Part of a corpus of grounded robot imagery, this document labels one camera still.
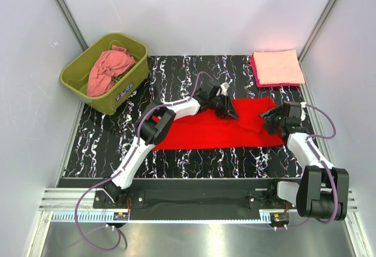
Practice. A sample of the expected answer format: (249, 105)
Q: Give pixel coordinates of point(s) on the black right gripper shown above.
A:
(276, 115)

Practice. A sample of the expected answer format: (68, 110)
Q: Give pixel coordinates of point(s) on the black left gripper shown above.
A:
(225, 104)

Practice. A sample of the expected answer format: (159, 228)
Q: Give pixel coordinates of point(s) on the red t shirt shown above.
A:
(206, 131)

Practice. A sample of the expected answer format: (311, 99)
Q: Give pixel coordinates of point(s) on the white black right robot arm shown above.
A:
(322, 192)

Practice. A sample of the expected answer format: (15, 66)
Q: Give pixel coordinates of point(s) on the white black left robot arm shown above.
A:
(154, 125)

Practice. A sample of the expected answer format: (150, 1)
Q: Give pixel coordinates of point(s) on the folded light pink t shirt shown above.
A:
(278, 68)

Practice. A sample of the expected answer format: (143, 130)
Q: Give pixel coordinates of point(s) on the folded magenta t shirt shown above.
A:
(258, 84)

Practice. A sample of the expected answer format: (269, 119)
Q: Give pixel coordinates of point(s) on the crumpled salmon pink t shirt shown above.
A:
(111, 64)

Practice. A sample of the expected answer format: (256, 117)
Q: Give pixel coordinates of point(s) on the olive green plastic basket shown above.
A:
(76, 75)

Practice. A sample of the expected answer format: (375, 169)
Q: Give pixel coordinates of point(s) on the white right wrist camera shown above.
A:
(303, 111)

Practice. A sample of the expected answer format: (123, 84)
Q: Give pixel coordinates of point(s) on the white slotted cable duct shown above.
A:
(114, 217)

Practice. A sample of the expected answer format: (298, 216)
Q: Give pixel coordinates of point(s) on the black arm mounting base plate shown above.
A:
(200, 198)

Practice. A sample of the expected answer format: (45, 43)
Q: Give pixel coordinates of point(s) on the right aluminium frame post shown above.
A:
(327, 10)

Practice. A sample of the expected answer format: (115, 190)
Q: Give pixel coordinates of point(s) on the aluminium frame post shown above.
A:
(70, 20)
(327, 10)

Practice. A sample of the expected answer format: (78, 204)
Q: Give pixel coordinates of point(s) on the left aluminium frame post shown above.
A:
(70, 20)

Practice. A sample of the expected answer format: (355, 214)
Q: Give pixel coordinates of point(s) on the aluminium front rail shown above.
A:
(65, 199)

